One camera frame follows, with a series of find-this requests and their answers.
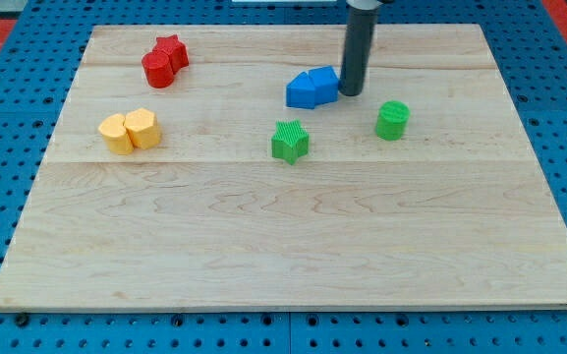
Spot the blue cube block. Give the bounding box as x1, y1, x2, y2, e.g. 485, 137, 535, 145
309, 66, 339, 105

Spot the green star block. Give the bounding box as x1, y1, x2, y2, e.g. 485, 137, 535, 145
271, 120, 310, 165

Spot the wooden board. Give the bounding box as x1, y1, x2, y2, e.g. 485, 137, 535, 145
0, 24, 567, 313

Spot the green cylinder block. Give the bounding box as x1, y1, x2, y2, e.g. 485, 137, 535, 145
375, 100, 410, 141

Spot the yellow hexagon block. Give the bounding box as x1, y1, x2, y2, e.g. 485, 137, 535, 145
124, 108, 161, 149

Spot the red cylinder block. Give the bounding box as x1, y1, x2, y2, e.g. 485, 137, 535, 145
142, 51, 174, 89

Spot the red star block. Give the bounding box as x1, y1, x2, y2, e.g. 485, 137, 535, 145
154, 34, 190, 74

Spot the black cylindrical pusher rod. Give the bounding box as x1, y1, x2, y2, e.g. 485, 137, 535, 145
339, 0, 381, 96

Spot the yellow heart block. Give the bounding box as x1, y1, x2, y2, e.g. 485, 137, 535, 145
97, 113, 134, 155

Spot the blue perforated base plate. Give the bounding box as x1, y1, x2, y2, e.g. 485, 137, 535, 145
0, 0, 567, 353

